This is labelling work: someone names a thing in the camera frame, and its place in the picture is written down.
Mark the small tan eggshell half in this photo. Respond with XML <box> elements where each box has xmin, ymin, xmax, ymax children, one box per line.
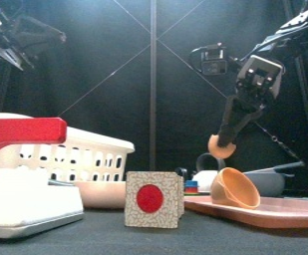
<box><xmin>206</xmin><ymin>133</ymin><xmax>237</xmax><ymax>160</ymax></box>

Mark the white plastic laundry basket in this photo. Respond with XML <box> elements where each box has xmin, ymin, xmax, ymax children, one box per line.
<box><xmin>0</xmin><ymin>112</ymin><xmax>136</xmax><ymax>184</ymax></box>

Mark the grey toy pot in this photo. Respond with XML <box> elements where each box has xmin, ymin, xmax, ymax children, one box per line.
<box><xmin>242</xmin><ymin>160</ymin><xmax>305</xmax><ymax>198</ymax></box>

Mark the orange plastic cup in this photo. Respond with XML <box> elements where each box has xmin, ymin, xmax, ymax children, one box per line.
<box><xmin>209</xmin><ymin>166</ymin><xmax>262</xmax><ymax>210</ymax></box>

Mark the small multicoloured toy block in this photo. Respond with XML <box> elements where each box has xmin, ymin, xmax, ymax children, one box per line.
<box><xmin>183</xmin><ymin>179</ymin><xmax>201</xmax><ymax>195</ymax></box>

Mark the pink plastic tray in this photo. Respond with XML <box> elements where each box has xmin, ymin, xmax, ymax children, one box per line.
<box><xmin>181</xmin><ymin>194</ymin><xmax>308</xmax><ymax>230</ymax></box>

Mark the patterned box with red circle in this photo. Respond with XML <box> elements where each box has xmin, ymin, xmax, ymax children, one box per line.
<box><xmin>123</xmin><ymin>170</ymin><xmax>185</xmax><ymax>230</ymax></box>

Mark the white bowl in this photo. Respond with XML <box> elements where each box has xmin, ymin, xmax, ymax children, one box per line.
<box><xmin>72</xmin><ymin>180</ymin><xmax>128</xmax><ymax>210</ymax></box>

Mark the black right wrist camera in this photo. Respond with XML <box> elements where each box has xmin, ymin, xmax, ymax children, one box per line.
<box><xmin>189</xmin><ymin>43</ymin><xmax>229</xmax><ymax>76</ymax></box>

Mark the white kettle with black handle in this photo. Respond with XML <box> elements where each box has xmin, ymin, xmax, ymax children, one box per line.
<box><xmin>189</xmin><ymin>152</ymin><xmax>226</xmax><ymax>194</ymax></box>

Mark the grey vertical frame pole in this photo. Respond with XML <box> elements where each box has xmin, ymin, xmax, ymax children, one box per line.
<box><xmin>148</xmin><ymin>0</ymin><xmax>158</xmax><ymax>172</ymax></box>

